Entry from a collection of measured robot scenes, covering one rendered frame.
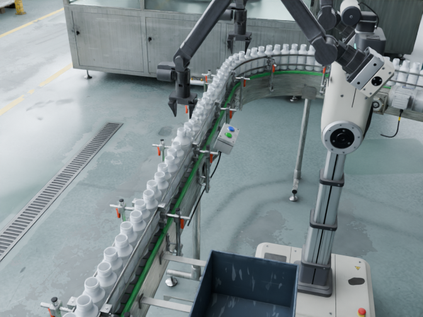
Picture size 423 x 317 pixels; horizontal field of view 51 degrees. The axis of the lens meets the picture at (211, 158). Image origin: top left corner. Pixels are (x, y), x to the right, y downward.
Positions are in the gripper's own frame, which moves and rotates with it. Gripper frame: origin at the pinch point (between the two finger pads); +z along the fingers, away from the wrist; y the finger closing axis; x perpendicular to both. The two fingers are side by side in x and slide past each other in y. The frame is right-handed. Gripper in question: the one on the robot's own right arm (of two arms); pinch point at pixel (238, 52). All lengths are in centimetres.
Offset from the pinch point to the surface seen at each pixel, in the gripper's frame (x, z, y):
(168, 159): 61, 24, 16
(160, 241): 90, 40, 10
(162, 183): 75, 26, 13
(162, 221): 85, 34, 10
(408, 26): -455, 93, -161
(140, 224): 98, 26, 13
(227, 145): 32.7, 31.4, -2.3
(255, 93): -79, 53, -1
